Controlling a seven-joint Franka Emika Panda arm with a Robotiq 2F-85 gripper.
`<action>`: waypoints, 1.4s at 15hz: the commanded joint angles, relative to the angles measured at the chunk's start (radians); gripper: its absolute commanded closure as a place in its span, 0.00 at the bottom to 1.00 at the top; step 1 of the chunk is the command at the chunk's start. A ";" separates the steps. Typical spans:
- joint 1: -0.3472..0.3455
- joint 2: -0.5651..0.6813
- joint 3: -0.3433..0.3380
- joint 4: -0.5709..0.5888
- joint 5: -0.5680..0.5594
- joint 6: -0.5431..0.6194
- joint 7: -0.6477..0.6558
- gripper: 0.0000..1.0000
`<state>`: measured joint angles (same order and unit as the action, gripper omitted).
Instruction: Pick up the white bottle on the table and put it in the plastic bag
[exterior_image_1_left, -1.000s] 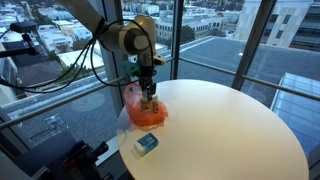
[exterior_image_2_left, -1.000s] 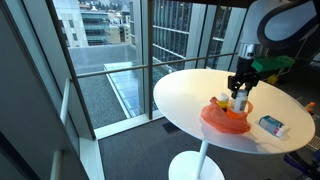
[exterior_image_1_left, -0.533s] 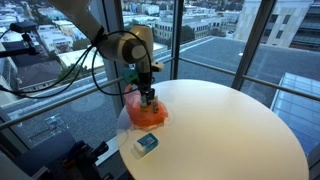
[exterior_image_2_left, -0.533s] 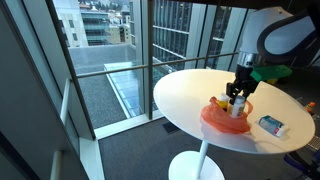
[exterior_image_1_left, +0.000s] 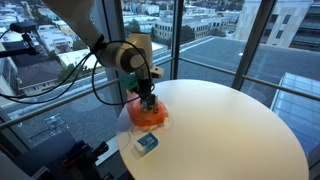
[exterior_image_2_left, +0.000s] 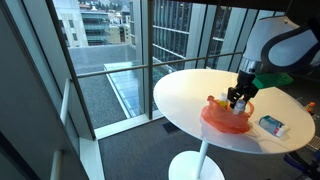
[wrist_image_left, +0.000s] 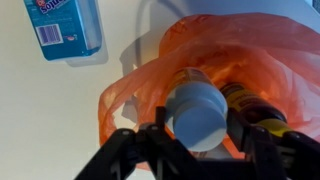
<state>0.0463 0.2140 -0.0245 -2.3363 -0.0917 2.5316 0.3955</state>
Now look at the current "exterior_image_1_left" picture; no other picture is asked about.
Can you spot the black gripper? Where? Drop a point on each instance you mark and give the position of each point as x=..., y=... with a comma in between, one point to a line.
x=145, y=87

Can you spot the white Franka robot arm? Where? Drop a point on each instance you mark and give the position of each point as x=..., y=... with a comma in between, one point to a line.
x=113, y=55

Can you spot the orange plastic bag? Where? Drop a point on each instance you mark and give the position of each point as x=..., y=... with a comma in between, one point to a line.
x=150, y=118

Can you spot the blue and white box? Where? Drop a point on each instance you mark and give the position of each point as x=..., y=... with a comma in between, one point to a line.
x=146, y=143

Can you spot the slim vertical window mullion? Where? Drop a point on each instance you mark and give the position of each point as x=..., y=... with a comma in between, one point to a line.
x=176, y=40

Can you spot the wide grey window pillar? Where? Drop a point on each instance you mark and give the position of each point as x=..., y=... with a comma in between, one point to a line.
x=113, y=20

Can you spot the black clamp with orange parts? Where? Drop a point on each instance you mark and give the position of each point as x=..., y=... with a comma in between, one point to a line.
x=81, y=160

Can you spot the grey metal handrail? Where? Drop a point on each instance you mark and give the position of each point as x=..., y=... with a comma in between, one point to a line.
x=253, y=79
x=50, y=106

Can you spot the dark grey equipment case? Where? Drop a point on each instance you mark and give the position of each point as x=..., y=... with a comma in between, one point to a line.
x=46, y=151

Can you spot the slanted grey window mullion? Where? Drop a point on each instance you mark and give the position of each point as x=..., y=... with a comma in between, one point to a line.
x=250, y=43

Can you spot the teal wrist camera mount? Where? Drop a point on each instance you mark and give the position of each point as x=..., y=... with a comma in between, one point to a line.
x=128, y=83

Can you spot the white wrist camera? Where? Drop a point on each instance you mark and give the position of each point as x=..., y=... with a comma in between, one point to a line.
x=157, y=72

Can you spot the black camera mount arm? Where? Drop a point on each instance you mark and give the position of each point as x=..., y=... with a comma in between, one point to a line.
x=20, y=50

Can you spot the black external camera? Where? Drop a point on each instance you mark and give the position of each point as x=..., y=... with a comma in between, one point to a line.
x=23, y=26

